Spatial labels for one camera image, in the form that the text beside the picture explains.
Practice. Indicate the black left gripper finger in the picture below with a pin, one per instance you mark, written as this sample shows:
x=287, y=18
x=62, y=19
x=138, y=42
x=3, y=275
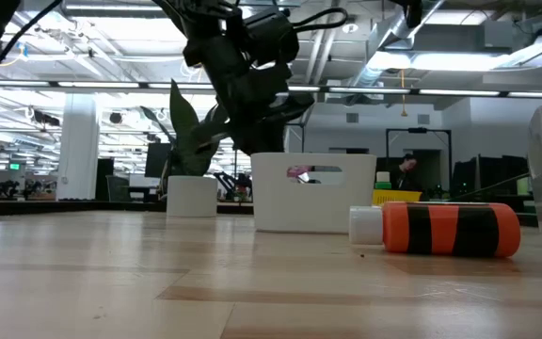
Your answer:
x=271, y=139
x=246, y=139

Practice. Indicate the pink scissors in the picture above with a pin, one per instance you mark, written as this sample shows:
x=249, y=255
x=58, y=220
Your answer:
x=297, y=170

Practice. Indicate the orange paint bottle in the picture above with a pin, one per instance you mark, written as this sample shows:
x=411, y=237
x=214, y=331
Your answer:
x=440, y=230

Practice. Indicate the black background robot arm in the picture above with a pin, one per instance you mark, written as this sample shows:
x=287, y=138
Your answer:
x=235, y=183

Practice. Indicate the white plastic bin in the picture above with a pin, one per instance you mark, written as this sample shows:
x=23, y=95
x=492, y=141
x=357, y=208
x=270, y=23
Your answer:
x=271, y=202

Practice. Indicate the green plant in white pot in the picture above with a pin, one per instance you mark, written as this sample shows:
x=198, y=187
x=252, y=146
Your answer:
x=191, y=198

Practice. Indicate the black monitor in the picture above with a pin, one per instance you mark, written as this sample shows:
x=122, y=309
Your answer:
x=155, y=160

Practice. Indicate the person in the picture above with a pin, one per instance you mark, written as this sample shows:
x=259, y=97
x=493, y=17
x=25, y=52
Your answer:
x=400, y=179

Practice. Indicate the yellow plastic basket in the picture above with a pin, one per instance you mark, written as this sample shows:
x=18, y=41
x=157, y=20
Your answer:
x=395, y=197

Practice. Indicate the dark office chair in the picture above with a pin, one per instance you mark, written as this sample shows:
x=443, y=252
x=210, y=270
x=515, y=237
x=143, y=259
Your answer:
x=118, y=188

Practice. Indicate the white pillar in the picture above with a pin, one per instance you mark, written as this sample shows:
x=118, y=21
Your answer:
x=83, y=155

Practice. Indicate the black background cabinets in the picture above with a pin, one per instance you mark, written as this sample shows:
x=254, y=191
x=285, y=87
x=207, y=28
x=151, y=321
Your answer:
x=487, y=179

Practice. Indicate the green exit sign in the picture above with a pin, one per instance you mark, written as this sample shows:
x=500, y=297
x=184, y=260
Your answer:
x=14, y=166

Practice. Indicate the silver ventilation duct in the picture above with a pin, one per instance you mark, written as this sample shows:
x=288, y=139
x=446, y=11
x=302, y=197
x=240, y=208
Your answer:
x=384, y=42

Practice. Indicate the black background rig frame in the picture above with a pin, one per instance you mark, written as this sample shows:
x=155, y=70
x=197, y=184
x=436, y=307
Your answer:
x=417, y=130

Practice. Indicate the long ceiling light rail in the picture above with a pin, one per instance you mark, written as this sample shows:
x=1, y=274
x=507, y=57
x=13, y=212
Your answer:
x=97, y=85

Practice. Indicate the black metal table frame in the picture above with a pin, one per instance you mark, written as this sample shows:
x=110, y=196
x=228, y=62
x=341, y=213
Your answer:
x=64, y=207

